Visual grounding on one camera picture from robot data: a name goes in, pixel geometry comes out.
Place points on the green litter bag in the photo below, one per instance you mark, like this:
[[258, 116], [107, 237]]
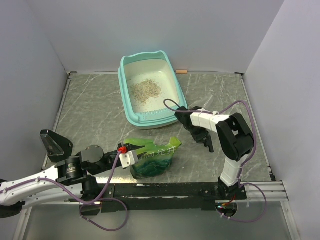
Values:
[[154, 159]]

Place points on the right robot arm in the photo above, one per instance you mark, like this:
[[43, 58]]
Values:
[[235, 137]]

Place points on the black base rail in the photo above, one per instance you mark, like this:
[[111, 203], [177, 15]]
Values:
[[169, 196]]

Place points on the scattered litter granules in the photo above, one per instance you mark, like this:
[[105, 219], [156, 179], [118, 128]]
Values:
[[145, 90]]

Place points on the small orange block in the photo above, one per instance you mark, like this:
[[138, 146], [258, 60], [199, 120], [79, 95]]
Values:
[[181, 72]]

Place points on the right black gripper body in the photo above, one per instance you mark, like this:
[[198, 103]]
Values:
[[198, 133]]

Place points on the teal litter box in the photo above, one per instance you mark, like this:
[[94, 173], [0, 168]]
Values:
[[157, 112]]

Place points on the black triangular stand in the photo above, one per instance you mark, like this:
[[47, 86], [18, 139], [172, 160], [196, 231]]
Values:
[[58, 147]]

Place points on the clear plastic scoop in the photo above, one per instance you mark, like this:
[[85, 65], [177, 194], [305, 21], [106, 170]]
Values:
[[208, 101]]

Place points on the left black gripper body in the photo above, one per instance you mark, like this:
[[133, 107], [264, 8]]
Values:
[[110, 160]]

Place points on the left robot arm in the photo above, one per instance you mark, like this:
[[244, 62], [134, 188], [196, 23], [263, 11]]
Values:
[[72, 178]]

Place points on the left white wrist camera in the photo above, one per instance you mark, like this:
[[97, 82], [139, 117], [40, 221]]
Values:
[[127, 159]]

